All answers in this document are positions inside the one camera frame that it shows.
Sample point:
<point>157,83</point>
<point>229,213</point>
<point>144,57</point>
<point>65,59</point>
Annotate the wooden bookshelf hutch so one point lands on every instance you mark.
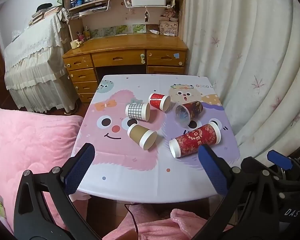
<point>120,17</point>

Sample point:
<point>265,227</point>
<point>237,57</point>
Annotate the dark red patterned cup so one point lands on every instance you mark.
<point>190,111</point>

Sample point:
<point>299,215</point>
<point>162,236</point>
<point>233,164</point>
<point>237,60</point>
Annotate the wooden plaque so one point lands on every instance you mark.
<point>168,28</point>

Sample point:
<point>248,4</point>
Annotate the stack of books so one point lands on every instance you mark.
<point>43,13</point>

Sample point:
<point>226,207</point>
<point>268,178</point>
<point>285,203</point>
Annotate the person's pink robe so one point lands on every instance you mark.
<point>155,226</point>

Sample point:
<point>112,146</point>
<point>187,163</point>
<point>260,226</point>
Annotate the short red paper cup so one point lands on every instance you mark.
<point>158,101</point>

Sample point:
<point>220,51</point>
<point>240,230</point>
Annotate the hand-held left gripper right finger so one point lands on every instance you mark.
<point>213,170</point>

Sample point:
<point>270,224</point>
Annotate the black hat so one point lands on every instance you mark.
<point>44,6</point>

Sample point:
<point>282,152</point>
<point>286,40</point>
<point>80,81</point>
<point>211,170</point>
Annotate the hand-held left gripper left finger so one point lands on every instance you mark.
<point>80,167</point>

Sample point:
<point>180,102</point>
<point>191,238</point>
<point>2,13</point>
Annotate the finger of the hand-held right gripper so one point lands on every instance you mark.
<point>280,159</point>

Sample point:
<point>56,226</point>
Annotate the cartoon printed tablecloth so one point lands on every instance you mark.
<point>130,165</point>

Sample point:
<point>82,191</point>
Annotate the grey checked paper cup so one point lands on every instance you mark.
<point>137,111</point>

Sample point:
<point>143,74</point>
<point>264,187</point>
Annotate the white storage basket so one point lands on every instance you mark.
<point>148,1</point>

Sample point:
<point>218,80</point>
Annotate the wooden desk with drawers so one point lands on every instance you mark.
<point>125,46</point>

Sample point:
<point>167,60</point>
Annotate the pink blanket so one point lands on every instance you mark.
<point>27,142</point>

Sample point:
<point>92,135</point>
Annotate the brown paper cup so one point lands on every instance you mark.
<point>141,135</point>

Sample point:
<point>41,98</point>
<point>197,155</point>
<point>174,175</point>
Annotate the tall red patterned cup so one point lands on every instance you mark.
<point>196,141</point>

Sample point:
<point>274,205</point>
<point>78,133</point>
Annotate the lace covered piano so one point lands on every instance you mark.
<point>35,62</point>

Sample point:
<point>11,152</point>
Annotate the white floral curtain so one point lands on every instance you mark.
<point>245,55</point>

